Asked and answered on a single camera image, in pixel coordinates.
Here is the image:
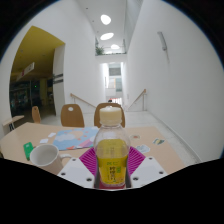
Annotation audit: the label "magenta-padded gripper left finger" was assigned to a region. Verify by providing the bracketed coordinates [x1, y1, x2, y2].
[57, 146, 99, 189]

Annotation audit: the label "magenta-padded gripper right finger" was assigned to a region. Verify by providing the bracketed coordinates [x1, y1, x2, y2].
[126, 146, 168, 189]

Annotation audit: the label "yellow drink bottle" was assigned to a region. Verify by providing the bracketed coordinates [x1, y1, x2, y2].
[93, 105, 132, 190]

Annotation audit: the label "round pale sticker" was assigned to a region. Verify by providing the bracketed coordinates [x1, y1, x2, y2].
[135, 143, 151, 154]

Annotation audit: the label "yellow green sticker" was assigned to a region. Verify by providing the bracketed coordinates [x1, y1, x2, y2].
[152, 138, 166, 146]

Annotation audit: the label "beige mug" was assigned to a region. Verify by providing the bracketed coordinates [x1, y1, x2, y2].
[29, 143, 73, 176]

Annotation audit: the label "blue printed mat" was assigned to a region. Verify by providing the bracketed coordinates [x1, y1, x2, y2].
[52, 126, 100, 152]

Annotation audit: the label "small green box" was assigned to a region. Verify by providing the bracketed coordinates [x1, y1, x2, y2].
[22, 141, 35, 161]

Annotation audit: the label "wooden chair with cutout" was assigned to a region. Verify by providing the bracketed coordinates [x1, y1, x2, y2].
[60, 103, 85, 128]
[93, 102, 126, 129]

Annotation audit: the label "small wooden chair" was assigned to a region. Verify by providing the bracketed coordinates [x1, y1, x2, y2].
[31, 105, 42, 124]

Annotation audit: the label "wooden stair handrail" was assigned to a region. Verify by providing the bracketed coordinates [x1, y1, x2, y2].
[69, 92, 98, 109]
[126, 88, 148, 111]

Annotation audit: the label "wooden side table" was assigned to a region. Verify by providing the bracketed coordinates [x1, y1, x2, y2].
[1, 115, 25, 132]

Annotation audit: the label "dark shop shelf unit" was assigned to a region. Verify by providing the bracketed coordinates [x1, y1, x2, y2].
[9, 79, 41, 111]

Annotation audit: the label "white hanging sign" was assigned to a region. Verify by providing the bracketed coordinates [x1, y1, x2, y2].
[15, 61, 36, 82]

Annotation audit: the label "green potted plant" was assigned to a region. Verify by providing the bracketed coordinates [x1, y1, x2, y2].
[94, 44, 105, 56]

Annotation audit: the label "round ceiling lights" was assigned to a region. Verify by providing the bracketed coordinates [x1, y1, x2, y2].
[99, 13, 121, 51]

